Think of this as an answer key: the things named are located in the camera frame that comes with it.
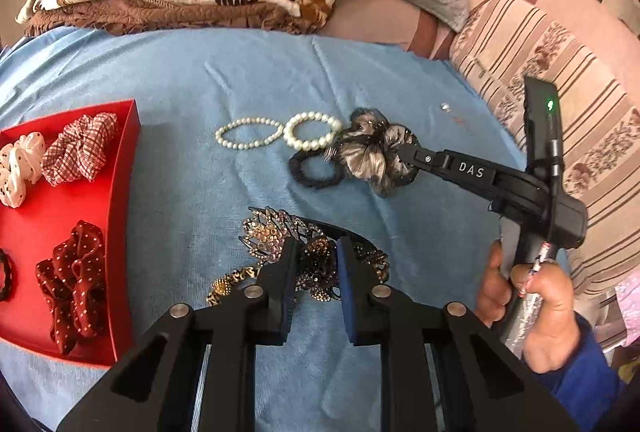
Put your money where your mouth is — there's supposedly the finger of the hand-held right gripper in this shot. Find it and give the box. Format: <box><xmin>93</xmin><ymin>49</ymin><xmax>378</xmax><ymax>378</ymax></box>
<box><xmin>397</xmin><ymin>145</ymin><xmax>506</xmax><ymax>201</ymax></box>

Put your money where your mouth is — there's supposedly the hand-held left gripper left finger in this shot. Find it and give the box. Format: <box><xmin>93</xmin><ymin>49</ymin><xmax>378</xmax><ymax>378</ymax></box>
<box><xmin>56</xmin><ymin>237</ymin><xmax>301</xmax><ymax>432</ymax></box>

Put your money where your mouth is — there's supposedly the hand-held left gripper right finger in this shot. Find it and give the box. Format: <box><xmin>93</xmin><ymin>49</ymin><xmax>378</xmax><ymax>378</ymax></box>
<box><xmin>336</xmin><ymin>236</ymin><xmax>581</xmax><ymax>432</ymax></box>

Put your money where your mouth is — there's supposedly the brown rhinestone bow clip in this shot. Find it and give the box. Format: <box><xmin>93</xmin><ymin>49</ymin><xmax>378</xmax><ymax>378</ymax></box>
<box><xmin>207</xmin><ymin>237</ymin><xmax>392</xmax><ymax>308</ymax></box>

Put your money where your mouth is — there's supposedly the black grey lace scrunchie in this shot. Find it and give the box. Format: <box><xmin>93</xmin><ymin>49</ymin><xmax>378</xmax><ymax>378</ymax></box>
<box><xmin>332</xmin><ymin>108</ymin><xmax>421</xmax><ymax>199</ymax></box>

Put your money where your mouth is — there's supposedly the black hair tie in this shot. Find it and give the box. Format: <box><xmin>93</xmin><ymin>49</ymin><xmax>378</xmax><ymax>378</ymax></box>
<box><xmin>289</xmin><ymin>149</ymin><xmax>351</xmax><ymax>189</ymax></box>
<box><xmin>0</xmin><ymin>248</ymin><xmax>17</xmax><ymax>303</ymax></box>

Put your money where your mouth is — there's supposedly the large bead pearl bracelet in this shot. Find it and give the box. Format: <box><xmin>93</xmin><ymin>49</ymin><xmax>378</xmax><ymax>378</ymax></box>
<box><xmin>283</xmin><ymin>111</ymin><xmax>344</xmax><ymax>152</ymax></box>

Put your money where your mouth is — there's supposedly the small bead pearl bracelet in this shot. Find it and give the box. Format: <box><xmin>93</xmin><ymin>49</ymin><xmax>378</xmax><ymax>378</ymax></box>
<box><xmin>216</xmin><ymin>116</ymin><xmax>284</xmax><ymax>152</ymax></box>

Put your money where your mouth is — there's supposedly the red tray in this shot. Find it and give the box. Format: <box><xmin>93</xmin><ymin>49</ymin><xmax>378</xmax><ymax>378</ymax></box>
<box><xmin>0</xmin><ymin>99</ymin><xmax>142</xmax><ymax>369</ymax></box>

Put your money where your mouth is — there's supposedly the person's right forearm blue sleeve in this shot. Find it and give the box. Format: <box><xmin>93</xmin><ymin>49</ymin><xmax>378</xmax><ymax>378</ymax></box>
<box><xmin>542</xmin><ymin>312</ymin><xmax>628</xmax><ymax>432</ymax></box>

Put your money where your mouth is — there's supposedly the person's right hand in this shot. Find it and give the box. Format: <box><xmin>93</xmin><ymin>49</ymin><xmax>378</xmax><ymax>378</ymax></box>
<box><xmin>475</xmin><ymin>242</ymin><xmax>577</xmax><ymax>376</ymax></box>

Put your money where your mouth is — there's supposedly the striped floral cushion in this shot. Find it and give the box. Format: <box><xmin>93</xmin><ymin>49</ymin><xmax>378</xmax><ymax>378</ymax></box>
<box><xmin>450</xmin><ymin>0</ymin><xmax>640</xmax><ymax>295</ymax></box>

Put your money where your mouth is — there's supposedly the pink cushion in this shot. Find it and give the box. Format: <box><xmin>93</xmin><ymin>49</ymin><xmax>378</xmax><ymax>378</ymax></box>
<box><xmin>455</xmin><ymin>0</ymin><xmax>640</xmax><ymax>80</ymax></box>

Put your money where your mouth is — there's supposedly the pink striped bedsheet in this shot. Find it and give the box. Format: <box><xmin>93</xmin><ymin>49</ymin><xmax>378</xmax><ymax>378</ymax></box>
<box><xmin>320</xmin><ymin>0</ymin><xmax>457</xmax><ymax>60</ymax></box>

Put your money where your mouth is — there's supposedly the pink floral cloth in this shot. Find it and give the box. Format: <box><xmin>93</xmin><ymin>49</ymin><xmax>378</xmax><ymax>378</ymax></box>
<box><xmin>614</xmin><ymin>277</ymin><xmax>640</xmax><ymax>365</ymax></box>

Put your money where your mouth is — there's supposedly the dark red dotted scrunchie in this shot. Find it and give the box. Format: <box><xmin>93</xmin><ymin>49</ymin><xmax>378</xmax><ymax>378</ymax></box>
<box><xmin>35</xmin><ymin>221</ymin><xmax>108</xmax><ymax>355</ymax></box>

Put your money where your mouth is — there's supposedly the red plaid scrunchie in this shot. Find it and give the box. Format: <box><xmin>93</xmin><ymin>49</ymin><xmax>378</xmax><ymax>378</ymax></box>
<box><xmin>42</xmin><ymin>112</ymin><xmax>119</xmax><ymax>185</ymax></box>

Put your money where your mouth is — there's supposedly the white dotted scrunchie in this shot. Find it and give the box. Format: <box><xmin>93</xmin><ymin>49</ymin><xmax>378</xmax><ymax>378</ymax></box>
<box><xmin>0</xmin><ymin>133</ymin><xmax>47</xmax><ymax>208</ymax></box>

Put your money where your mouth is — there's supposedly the brown ruffled blanket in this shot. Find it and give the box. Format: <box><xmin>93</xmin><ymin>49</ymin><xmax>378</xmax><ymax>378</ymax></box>
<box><xmin>22</xmin><ymin>0</ymin><xmax>331</xmax><ymax>36</ymax></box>

